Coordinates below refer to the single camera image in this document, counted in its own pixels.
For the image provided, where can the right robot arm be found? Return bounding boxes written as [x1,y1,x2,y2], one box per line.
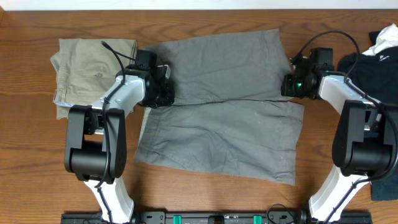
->
[281,48,397,223]

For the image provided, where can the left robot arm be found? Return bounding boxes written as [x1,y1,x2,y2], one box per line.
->
[65,50,175,223]

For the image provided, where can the folded khaki shorts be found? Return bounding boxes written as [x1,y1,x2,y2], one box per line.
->
[50,39,121,119]

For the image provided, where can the black t-shirt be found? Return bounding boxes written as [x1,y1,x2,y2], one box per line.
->
[337,45,397,201]

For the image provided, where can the grey shorts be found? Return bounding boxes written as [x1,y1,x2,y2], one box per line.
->
[134,29,305,185]

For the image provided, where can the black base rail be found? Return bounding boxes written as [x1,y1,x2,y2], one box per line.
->
[60,210,373,224]

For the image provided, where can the white garment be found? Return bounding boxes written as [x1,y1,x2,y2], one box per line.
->
[363,24,397,56]

